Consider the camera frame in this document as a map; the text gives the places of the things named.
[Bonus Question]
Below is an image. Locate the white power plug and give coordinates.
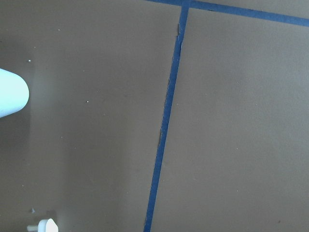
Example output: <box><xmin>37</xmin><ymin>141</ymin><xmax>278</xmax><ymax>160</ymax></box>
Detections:
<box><xmin>27</xmin><ymin>218</ymin><xmax>59</xmax><ymax>232</ymax></box>

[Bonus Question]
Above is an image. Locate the light blue cup right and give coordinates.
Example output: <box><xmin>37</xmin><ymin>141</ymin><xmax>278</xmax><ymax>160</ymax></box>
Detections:
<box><xmin>0</xmin><ymin>69</ymin><xmax>29</xmax><ymax>117</ymax></box>

